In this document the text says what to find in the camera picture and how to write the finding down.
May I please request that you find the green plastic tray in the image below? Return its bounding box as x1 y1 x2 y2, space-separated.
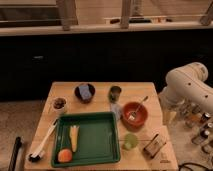
51 112 120 168

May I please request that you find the white dish brush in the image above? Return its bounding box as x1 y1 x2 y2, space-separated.
28 120 57 163

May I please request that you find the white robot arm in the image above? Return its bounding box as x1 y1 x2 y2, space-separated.
158 62 213 125

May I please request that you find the black bowl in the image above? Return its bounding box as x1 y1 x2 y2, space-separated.
74 83 95 103

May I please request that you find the yellow corn cob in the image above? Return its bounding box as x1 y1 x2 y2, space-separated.
70 125 79 152

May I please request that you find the orange fruit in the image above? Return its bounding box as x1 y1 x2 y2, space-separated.
58 149 72 163

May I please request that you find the wooden board eraser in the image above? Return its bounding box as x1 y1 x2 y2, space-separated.
143 134 167 158

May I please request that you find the light green cup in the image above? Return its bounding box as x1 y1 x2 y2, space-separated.
123 133 138 150

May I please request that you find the black cable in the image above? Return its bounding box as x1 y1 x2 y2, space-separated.
179 162 210 171

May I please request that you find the black bar on floor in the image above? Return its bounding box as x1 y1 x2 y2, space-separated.
8 137 22 171

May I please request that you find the blue sponge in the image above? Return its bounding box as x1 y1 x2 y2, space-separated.
78 84 92 100

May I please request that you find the grey cloth piece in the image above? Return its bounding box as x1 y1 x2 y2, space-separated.
110 103 122 120

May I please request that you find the orange bowl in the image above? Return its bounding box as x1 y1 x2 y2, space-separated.
121 102 148 128

